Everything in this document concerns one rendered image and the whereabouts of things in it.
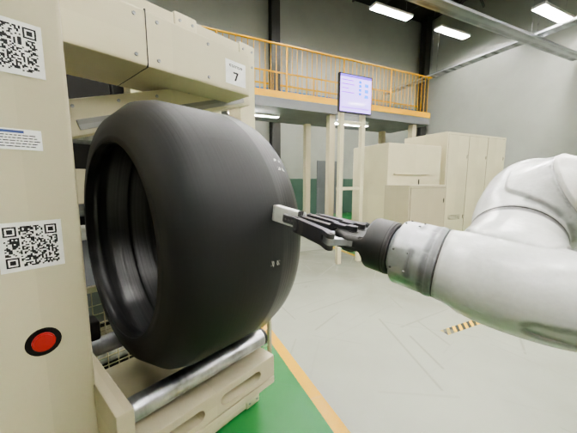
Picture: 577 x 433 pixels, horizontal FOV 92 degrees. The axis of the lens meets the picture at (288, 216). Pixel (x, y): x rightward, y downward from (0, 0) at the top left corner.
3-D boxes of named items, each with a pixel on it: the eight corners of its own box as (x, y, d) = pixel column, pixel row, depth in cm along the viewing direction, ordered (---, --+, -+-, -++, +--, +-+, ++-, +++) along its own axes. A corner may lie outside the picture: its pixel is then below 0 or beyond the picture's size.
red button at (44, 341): (33, 356, 44) (30, 338, 44) (31, 350, 45) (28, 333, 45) (57, 347, 46) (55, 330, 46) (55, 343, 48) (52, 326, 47)
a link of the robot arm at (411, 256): (440, 234, 31) (388, 221, 35) (422, 307, 33) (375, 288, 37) (458, 224, 38) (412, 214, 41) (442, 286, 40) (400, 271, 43)
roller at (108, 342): (81, 364, 69) (83, 359, 66) (76, 347, 71) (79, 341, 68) (205, 314, 95) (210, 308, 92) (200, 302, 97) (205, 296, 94)
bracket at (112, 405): (120, 472, 45) (115, 417, 44) (63, 366, 71) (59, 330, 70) (142, 457, 48) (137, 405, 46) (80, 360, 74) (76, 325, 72)
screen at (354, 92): (338, 111, 408) (339, 71, 401) (337, 112, 412) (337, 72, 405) (371, 115, 433) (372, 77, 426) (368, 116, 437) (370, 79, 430)
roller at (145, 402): (115, 402, 52) (120, 427, 51) (122, 404, 49) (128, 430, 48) (255, 328, 78) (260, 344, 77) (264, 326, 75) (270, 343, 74)
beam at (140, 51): (38, 33, 60) (30, -44, 59) (22, 65, 77) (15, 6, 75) (252, 96, 106) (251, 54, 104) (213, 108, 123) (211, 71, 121)
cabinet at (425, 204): (405, 261, 462) (409, 185, 447) (381, 253, 513) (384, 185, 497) (442, 255, 500) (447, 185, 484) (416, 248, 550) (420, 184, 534)
